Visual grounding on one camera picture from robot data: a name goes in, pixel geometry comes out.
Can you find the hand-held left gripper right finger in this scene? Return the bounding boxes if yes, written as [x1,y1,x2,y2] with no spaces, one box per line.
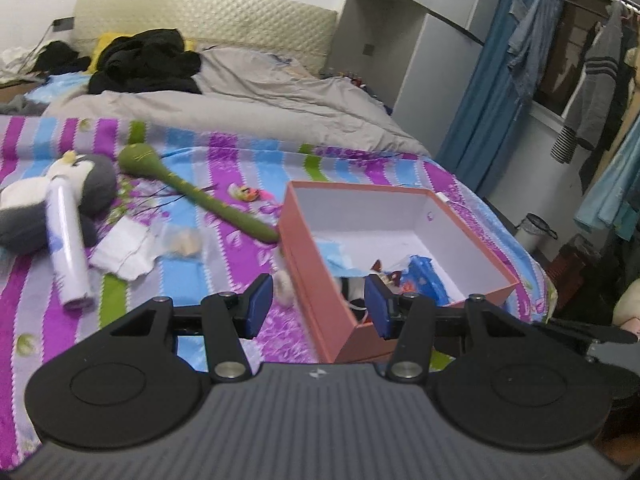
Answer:
[365,274,536,382]

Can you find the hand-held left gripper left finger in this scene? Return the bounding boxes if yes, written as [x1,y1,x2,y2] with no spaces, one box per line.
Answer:
[107,274,274,383]

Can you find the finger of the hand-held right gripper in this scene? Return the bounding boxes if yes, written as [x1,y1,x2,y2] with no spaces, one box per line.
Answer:
[532,319,640,366]

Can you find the black and white plush toy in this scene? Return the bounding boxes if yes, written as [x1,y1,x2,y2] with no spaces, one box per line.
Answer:
[340,275,381,324]

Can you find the white fuzzy plush toy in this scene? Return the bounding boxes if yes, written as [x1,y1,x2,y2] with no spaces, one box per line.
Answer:
[274,250,299,307]

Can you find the blue snack packet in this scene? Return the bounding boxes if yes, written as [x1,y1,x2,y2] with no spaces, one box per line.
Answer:
[370,255,453,307]

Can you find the pink cardboard box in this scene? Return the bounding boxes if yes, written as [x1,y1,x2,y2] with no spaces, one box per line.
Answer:
[277,180,521,363]

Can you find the dark red object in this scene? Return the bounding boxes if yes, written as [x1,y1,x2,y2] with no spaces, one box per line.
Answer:
[547,245,601,311]

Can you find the clear bag of cotton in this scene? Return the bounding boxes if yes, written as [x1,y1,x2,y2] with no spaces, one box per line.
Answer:
[155,225,211,262]

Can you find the small red yellow toy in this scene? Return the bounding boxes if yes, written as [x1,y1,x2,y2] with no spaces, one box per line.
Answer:
[227,183,262,202]

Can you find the white trash bin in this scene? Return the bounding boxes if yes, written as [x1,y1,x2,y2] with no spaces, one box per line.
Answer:
[512,212,558,256]

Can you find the hanging light blue garment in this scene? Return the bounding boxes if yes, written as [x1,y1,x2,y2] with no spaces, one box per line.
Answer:
[572,125,640,241]

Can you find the crumpled white tissue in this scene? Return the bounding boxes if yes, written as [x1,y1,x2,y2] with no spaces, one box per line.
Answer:
[90,220,161,281]

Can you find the green massage hammer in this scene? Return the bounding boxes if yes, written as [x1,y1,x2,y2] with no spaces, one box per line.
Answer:
[117,144,281,243]

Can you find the white spray can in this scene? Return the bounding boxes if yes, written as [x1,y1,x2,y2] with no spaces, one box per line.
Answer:
[45,176,96,310]

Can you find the grey penguin plush toy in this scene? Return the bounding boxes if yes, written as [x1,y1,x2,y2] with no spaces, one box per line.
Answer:
[0,151,118,257]

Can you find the grey duvet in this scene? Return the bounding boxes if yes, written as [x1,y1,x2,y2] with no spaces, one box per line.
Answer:
[42,47,431,156]

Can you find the blue curtain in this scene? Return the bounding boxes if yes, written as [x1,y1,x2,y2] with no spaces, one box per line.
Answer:
[437,0,571,196]

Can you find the purple striped bed sheet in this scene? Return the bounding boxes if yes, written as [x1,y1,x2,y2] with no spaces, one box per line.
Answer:
[0,116,556,453]

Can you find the hanging grey striped sweater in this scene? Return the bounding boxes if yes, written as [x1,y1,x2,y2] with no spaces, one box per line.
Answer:
[550,7,626,163]

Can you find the grey wardrobe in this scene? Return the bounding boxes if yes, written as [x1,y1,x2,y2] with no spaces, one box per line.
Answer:
[322,0,508,116]

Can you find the black clothes pile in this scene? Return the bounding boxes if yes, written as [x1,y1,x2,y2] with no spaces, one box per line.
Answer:
[87,29,203,95]

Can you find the beige quilted headboard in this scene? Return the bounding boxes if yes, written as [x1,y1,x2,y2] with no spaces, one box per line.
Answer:
[74,0,338,78]

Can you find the light blue cloth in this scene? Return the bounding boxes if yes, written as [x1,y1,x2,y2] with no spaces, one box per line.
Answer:
[25,74,93,103]

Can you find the hanging denim shirt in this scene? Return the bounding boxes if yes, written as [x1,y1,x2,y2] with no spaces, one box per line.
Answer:
[507,0,553,106]

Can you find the yellow pillow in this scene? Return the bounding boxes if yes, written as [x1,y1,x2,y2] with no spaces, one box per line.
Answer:
[90,32,196,73]

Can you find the small black garment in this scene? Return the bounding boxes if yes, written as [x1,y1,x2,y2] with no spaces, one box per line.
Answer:
[35,41,93,73]

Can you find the brown cardboard box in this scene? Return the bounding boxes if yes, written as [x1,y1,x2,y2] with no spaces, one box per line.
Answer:
[0,82,36,103]

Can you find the white rumpled cloth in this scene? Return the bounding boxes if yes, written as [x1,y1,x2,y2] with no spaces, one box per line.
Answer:
[0,46,41,81]

